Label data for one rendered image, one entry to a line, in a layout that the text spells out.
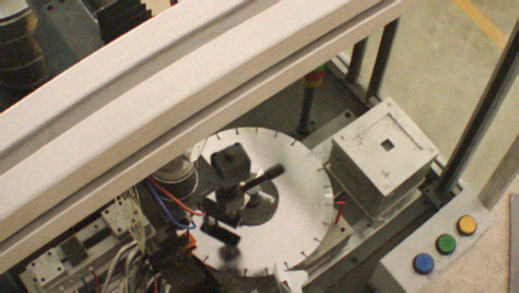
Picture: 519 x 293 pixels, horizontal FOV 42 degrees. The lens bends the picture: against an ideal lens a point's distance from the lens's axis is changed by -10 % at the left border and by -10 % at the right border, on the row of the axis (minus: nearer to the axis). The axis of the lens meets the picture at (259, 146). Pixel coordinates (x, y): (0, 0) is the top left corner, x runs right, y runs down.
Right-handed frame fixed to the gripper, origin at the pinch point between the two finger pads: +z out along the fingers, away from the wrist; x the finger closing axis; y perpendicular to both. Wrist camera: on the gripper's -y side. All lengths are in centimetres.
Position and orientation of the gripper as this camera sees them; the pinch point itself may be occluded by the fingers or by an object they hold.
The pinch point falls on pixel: (275, 289)
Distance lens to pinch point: 148.6
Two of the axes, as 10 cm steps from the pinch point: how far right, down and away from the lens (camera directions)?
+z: -3.0, -4.5, 8.4
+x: -1.2, -8.6, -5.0
